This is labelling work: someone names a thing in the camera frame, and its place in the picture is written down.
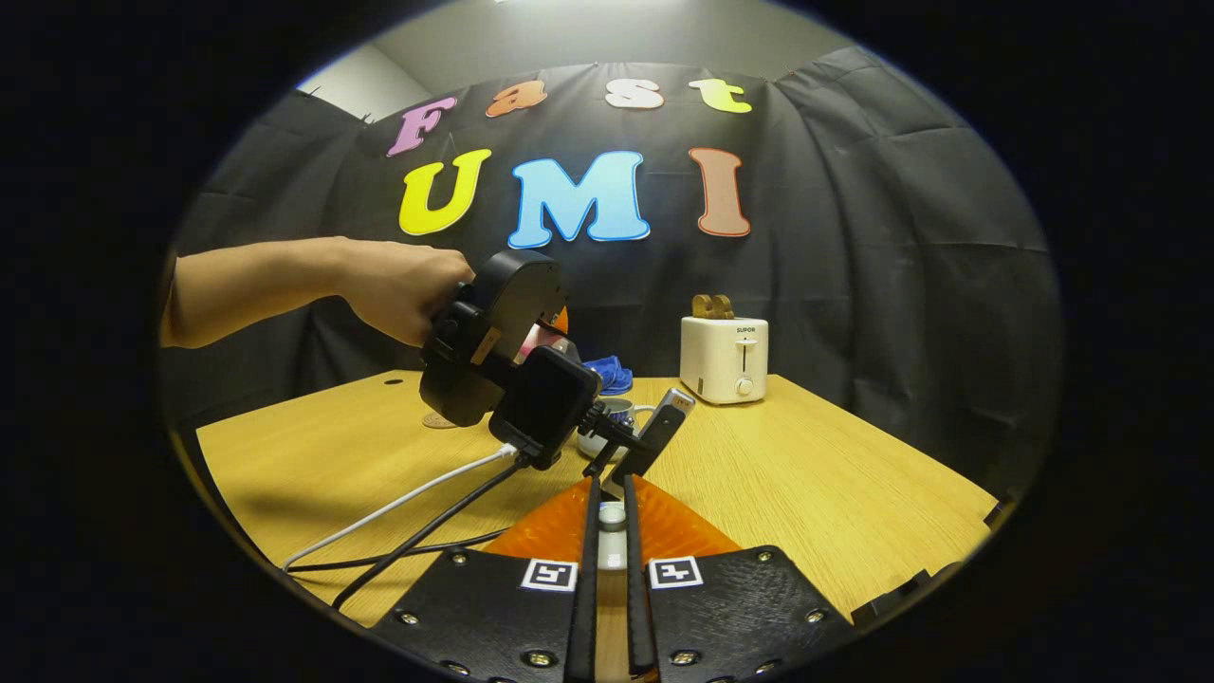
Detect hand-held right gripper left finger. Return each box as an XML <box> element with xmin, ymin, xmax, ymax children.
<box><xmin>370</xmin><ymin>474</ymin><xmax>603</xmax><ymax>683</ymax></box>

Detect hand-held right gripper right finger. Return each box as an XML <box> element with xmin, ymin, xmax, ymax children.
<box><xmin>621</xmin><ymin>474</ymin><xmax>859</xmax><ymax>683</ymax></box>

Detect white blue teacup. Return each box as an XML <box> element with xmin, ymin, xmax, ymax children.
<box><xmin>577</xmin><ymin>397</ymin><xmax>638</xmax><ymax>462</ymax></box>

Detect blue folded towel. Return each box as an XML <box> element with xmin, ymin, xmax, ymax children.
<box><xmin>580</xmin><ymin>355</ymin><xmax>635</xmax><ymax>397</ymax></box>

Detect white toaster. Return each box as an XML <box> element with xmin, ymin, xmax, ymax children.
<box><xmin>679</xmin><ymin>316</ymin><xmax>770</xmax><ymax>406</ymax></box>

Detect black backdrop cloth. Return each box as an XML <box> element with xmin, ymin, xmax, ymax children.
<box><xmin>161</xmin><ymin>46</ymin><xmax>1063</xmax><ymax>494</ymax></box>

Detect black cable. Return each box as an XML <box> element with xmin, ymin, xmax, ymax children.
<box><xmin>330</xmin><ymin>458</ymin><xmax>530</xmax><ymax>610</ymax></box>
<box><xmin>285</xmin><ymin>527</ymin><xmax>513</xmax><ymax>574</ymax></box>

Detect white cable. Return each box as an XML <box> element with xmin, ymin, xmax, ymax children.
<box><xmin>282</xmin><ymin>444</ymin><xmax>521</xmax><ymax>572</ymax></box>

